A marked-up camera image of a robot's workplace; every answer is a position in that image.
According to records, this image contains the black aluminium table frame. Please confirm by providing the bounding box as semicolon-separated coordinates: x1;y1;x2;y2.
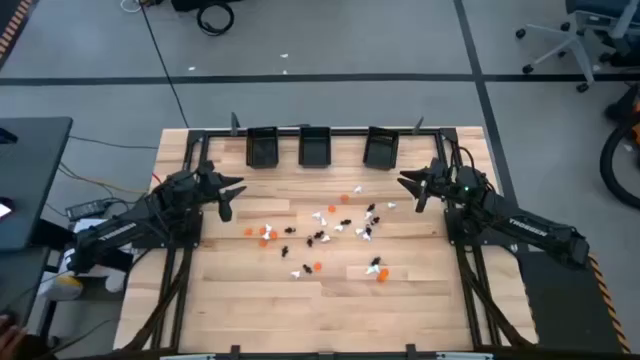
122;125;536;360

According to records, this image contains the white yellow plastic object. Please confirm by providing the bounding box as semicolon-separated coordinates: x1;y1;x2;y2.
37;272;85;302

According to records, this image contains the coiled black cable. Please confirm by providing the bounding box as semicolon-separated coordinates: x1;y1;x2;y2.
195;1;236;37

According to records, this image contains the black plastic mesh basket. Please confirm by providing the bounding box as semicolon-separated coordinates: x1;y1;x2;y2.
298;126;332;169
245;126;280;169
362;126;400;171

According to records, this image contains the black power adapter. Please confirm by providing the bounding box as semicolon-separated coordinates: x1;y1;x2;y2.
65;198;114;222

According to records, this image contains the black desk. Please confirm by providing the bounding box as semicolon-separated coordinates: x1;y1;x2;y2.
0;116;74;251

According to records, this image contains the grey office chair blue seat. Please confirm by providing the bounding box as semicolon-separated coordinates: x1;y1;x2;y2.
514;0;640;94

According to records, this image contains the person's hand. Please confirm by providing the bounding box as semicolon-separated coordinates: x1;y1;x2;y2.
0;314;29;360

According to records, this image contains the black vacuum hose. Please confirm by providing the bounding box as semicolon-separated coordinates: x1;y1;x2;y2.
598;122;640;211

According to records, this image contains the black floor cable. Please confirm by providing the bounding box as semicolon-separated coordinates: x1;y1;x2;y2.
139;3;190;129

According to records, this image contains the black hazard-striped floor mat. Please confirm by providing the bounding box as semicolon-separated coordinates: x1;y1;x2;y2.
0;0;35;69
514;249;632;354

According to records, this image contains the black orange shop vacuum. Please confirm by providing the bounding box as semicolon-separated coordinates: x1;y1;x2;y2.
603;82;640;131

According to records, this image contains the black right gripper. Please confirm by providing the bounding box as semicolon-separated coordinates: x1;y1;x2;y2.
396;158;451;214

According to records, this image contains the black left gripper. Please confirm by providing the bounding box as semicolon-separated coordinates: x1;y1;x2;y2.
198;159;248;224

